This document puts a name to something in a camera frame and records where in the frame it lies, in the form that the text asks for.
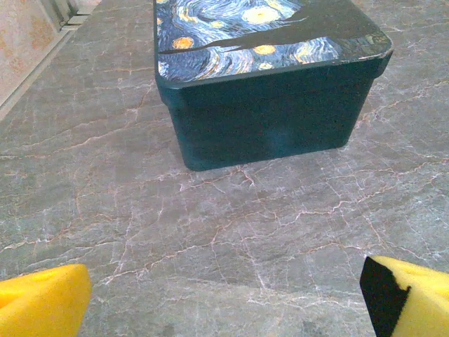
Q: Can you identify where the left gripper yellow-padded left finger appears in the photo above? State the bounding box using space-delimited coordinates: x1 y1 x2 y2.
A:
0 263 93 337

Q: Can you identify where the aluminium upright frame post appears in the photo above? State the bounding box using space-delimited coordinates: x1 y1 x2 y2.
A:
40 0 94 29

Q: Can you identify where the aluminium table side rail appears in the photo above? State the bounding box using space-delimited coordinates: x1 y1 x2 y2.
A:
0 20 82 119

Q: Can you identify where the left gripper yellow-padded right finger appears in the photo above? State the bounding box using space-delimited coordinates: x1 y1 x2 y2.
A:
360 255 449 337

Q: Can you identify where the starry night print box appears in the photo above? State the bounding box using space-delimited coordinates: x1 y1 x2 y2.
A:
153 0 394 173

